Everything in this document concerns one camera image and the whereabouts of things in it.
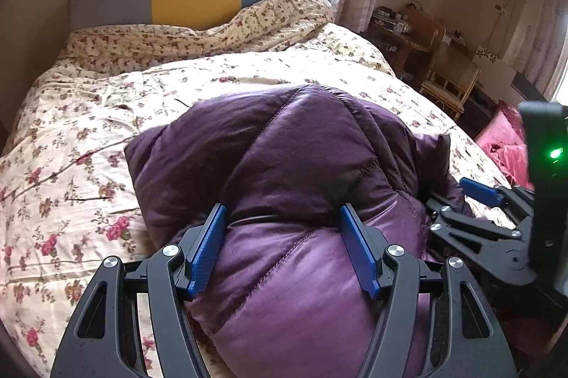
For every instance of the pink satin cloth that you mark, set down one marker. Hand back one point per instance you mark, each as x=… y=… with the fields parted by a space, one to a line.
x=506 y=138

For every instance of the pale side curtain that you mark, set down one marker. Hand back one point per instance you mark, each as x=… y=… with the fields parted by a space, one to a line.
x=532 y=31

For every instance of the purple down jacket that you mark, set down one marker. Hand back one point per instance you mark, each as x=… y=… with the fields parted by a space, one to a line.
x=301 y=165

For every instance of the white floral box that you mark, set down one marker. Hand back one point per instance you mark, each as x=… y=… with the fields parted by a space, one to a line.
x=487 y=53

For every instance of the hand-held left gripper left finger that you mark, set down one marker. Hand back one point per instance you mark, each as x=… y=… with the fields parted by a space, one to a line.
x=206 y=253

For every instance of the wooden desk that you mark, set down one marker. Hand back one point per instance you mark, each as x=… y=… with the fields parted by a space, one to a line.
x=408 y=45

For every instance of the floral bed sheet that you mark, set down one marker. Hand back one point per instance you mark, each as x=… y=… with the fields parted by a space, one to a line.
x=102 y=125

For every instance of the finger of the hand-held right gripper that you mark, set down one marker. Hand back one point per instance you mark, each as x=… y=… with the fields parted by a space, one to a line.
x=483 y=233
x=481 y=192

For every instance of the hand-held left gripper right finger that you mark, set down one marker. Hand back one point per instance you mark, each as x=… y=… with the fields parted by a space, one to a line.
x=359 y=253

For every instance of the wooden chair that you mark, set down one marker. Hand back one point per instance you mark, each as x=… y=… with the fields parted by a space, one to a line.
x=452 y=80

